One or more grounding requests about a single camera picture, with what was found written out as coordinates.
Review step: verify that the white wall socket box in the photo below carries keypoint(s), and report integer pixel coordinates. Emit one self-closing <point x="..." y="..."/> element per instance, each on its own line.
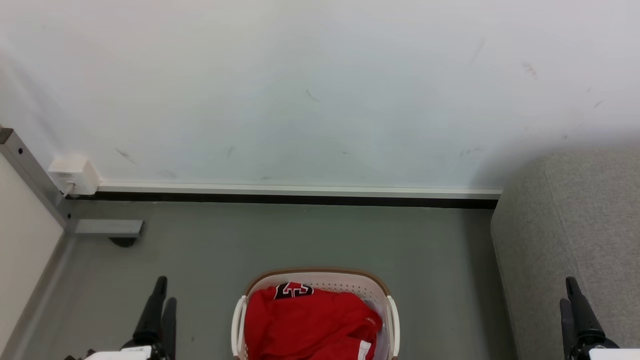
<point x="75" y="175"/>

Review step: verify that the grey metal foot bar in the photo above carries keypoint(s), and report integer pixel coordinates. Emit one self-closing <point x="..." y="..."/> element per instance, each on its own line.
<point x="107" y="227"/>

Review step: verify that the grey fabric sofa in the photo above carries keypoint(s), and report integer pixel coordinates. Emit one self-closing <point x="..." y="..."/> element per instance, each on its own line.
<point x="575" y="240"/>

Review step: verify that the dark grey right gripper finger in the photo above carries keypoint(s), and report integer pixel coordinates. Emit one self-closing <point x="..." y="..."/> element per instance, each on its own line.
<point x="566" y="327"/>
<point x="582" y="312"/>

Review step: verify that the white laundry basket brown rim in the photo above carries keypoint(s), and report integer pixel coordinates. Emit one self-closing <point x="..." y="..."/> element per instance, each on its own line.
<point x="350" y="281"/>

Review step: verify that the black round foot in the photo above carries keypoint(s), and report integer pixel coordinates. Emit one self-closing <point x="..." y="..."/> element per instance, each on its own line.
<point x="123" y="242"/>

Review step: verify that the red garment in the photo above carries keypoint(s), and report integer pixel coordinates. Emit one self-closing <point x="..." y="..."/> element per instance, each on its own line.
<point x="305" y="325"/>

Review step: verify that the white and black baseboard strip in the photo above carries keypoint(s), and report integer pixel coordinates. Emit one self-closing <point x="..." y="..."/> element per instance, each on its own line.
<point x="300" y="194"/>

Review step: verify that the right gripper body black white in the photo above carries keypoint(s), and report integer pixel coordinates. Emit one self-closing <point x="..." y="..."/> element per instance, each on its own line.
<point x="607" y="354"/>

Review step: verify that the grey metal frame post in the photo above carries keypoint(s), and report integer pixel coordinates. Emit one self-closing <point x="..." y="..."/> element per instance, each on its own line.
<point x="30" y="172"/>

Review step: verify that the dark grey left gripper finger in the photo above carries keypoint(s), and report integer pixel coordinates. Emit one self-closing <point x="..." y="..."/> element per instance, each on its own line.
<point x="154" y="312"/>
<point x="170" y="325"/>

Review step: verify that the cream partition panel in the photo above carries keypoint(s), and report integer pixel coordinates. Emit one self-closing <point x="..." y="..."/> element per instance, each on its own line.
<point x="22" y="250"/>

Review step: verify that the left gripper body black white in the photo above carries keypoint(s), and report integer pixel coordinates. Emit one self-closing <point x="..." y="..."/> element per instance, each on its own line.
<point x="131" y="353"/>

